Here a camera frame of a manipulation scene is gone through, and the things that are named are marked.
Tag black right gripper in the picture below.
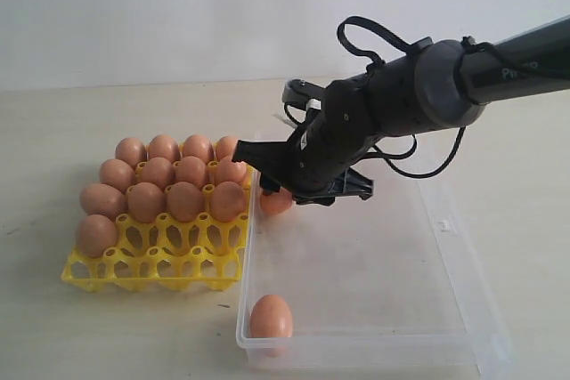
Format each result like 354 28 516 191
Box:
232 117 374 206

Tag brown egg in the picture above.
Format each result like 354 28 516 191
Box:
126 182 166 223
209 182 247 222
139 158 175 190
76 214 118 258
99 158 136 193
214 156 248 185
215 135 238 160
175 156 209 189
259 189 293 215
182 133 215 164
148 134 181 163
115 137 147 168
249 295 293 338
167 182 206 222
79 183 127 221

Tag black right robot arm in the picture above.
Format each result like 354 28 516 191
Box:
232 16 569 206

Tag yellow plastic egg tray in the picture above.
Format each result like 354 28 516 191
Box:
61 167 256 292

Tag clear plastic storage box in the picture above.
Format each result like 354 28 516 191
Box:
236 160 512 379

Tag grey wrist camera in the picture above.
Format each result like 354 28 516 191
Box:
281 79 325 111

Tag black camera cable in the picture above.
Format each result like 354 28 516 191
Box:
280 16 549 179

